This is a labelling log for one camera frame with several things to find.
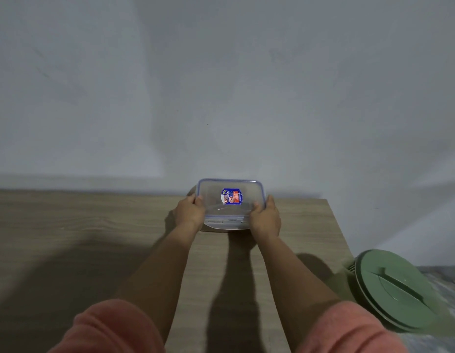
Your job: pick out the pink sleeve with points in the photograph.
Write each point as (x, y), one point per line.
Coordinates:
(109, 329)
(350, 329)

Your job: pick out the person's left thumb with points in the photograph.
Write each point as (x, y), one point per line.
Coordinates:
(198, 199)

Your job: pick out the green round bin lid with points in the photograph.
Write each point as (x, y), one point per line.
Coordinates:
(394, 290)

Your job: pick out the person's right hand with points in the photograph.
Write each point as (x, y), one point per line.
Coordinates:
(266, 221)

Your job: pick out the person's right thumb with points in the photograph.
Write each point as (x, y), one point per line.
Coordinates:
(255, 206)

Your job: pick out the pink right sleeve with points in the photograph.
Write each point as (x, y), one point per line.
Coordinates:
(350, 329)

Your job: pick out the person's right forearm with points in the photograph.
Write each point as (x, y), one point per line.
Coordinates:
(291, 275)

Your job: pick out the person's left forearm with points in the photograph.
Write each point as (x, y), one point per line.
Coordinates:
(157, 270)

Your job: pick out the person's left hand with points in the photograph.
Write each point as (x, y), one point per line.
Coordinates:
(186, 213)

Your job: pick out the clear plastic food container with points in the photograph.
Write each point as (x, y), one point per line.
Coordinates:
(231, 204)

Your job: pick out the pink left sleeve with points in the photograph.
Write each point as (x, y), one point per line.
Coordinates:
(109, 329)

